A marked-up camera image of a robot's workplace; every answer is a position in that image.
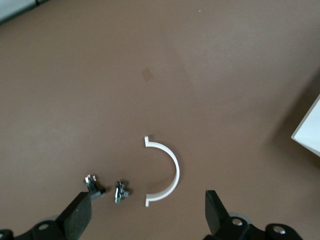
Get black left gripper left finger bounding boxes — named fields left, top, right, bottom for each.
left=0, top=191, right=93, bottom=240

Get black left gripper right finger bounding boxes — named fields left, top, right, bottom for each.
left=203, top=189, right=304, bottom=240

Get small silver screws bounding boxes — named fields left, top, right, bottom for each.
left=113, top=179, right=131, bottom=205

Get black switch component with pins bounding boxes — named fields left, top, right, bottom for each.
left=82, top=174, right=107, bottom=201

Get white half-ring plastic bracket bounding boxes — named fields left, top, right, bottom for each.
left=144, top=135, right=181, bottom=208

